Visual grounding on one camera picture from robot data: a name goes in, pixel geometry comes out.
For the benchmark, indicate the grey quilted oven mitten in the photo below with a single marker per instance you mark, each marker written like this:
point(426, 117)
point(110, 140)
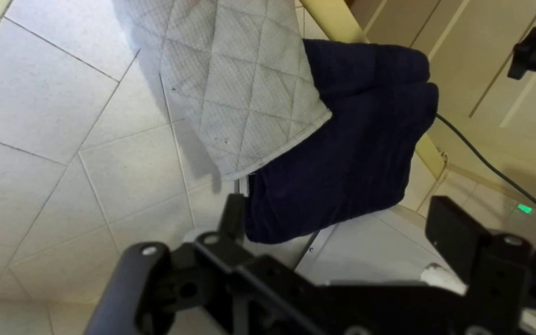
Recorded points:
point(237, 80)

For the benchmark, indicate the navy blue towel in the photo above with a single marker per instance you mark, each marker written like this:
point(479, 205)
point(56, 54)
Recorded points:
point(354, 141)

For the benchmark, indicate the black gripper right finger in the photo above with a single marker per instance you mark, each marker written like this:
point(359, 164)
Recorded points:
point(503, 285)

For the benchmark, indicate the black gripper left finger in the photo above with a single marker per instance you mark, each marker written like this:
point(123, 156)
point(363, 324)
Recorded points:
point(218, 290)

